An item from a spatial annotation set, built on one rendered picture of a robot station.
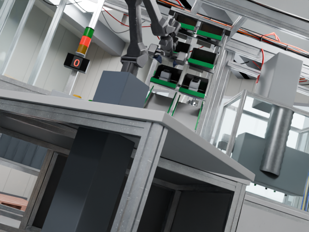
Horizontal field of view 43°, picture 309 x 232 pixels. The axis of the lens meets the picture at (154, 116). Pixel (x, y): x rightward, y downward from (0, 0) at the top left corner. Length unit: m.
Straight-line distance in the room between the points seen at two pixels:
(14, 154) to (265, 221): 2.32
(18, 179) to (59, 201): 5.24
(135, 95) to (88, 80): 5.27
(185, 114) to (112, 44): 4.43
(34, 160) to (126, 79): 2.47
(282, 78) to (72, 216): 1.99
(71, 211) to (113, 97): 0.43
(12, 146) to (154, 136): 2.93
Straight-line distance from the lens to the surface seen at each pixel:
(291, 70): 3.00
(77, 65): 2.10
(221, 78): 3.25
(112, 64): 6.52
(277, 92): 2.91
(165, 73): 1.93
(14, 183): 6.67
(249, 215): 2.56
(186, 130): 1.10
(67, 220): 1.42
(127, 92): 1.45
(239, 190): 1.77
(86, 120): 1.19
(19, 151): 3.85
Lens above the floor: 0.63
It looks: 12 degrees up
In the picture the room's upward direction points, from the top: 18 degrees clockwise
